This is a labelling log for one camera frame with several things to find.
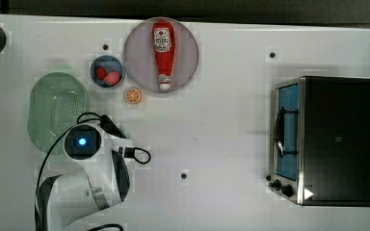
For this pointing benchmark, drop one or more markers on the blue bowl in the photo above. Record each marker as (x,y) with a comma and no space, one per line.
(107,72)

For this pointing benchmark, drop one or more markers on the silver black toaster oven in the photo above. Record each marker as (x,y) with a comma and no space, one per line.
(320,142)

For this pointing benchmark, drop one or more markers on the orange slice toy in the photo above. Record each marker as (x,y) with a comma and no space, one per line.
(133,96)

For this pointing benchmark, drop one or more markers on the grey round plate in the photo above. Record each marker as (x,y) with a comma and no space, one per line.
(139,59)

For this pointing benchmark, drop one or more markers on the green perforated colander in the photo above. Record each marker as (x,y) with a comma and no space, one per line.
(56,101)

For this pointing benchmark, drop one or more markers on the red plush ketchup bottle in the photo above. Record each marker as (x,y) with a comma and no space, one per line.
(163,43)

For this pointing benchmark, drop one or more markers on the pink plush fruit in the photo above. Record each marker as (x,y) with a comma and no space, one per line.
(112,78)

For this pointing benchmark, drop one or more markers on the red plush strawberry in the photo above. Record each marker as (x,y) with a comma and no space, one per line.
(100,73)

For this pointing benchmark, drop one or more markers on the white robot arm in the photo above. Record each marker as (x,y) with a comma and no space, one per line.
(102,180)

